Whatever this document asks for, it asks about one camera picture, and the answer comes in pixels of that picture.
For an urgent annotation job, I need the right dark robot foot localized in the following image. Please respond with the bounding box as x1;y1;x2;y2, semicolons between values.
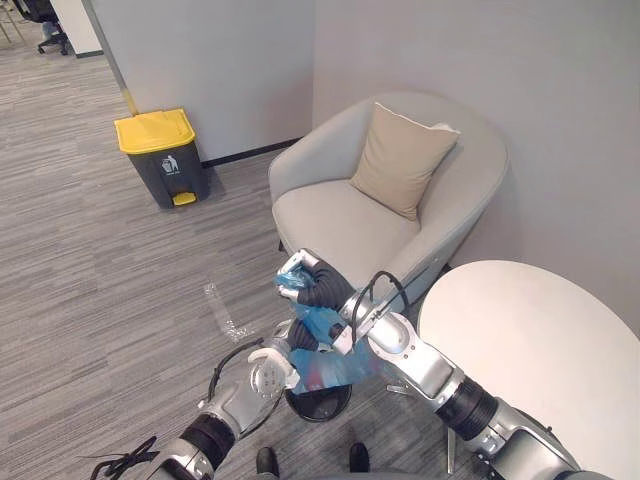
347;442;372;474

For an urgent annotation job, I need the grey trash can yellow lid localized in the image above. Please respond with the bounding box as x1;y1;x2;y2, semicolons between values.
113;107;208;212

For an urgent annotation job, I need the black baseboard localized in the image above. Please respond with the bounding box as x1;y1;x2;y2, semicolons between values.
199;137;306;169

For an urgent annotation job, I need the tan square cushion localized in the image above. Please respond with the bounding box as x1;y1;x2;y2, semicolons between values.
348;101;462;223

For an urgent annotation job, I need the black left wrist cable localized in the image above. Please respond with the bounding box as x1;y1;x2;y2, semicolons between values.
208;339;265;397

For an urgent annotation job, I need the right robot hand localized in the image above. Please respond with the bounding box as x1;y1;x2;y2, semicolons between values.
274;248;359;321

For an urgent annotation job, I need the black office chair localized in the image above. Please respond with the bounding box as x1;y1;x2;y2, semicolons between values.
8;0;71;57

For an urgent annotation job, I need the clear plastic floor strip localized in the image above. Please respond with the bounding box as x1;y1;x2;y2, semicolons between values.
201;281;254;344

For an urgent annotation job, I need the left dark robot foot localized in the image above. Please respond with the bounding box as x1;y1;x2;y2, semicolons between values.
255;445;281;479

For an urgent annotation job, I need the dark robot foot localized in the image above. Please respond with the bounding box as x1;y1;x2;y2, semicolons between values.
255;445;281;479
347;442;372;474

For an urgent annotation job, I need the black cable bundle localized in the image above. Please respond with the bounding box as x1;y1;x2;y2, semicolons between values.
74;436;162;477

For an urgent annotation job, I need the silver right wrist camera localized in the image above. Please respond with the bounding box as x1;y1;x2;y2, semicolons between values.
327;322;357;357

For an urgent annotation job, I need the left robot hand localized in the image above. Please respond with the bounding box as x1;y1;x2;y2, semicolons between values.
272;318;332;357

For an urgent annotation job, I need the round white table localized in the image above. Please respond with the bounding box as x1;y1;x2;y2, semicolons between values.
416;259;640;480

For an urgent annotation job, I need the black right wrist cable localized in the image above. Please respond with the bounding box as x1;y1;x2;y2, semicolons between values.
348;270;410;347

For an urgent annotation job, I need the blue plastic trash bag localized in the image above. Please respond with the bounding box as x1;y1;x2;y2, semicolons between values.
273;264;387;397

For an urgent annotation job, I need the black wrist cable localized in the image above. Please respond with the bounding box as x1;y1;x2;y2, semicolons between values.
208;339;265;397
348;270;410;347

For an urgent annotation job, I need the small black round bin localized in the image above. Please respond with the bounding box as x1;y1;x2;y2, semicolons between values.
284;384;354;422

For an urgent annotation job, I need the beige armchair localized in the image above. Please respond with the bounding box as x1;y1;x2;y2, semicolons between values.
268;91;512;304

